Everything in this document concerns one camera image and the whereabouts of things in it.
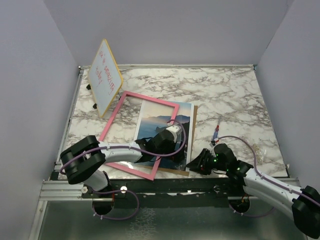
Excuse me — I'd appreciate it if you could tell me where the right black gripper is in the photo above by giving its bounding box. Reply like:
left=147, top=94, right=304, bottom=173
left=186, top=147, right=228, bottom=175

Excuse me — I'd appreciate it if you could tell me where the blue red screwdriver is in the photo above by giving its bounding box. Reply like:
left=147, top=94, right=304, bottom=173
left=212, top=118, right=221, bottom=141

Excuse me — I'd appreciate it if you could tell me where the landscape photo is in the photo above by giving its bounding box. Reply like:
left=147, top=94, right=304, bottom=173
left=134, top=100, right=190, bottom=168

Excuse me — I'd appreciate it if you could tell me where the pink picture frame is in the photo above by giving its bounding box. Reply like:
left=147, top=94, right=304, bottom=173
left=99, top=91, right=180, bottom=181

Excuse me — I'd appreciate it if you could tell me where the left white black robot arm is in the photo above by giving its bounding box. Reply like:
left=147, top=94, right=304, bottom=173
left=60, top=125, right=186, bottom=198

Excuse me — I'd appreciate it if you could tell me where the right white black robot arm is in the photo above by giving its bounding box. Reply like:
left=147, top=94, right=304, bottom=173
left=187, top=143, right=320, bottom=239

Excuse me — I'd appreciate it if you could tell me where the small yellow-framed whiteboard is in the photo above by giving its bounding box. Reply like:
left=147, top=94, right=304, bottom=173
left=87, top=38, right=124, bottom=118

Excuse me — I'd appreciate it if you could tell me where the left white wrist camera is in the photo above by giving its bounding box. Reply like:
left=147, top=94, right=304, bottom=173
left=166, top=125, right=183, bottom=141

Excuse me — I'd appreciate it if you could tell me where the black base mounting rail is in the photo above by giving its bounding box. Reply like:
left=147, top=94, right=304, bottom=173
left=82, top=177, right=261, bottom=208

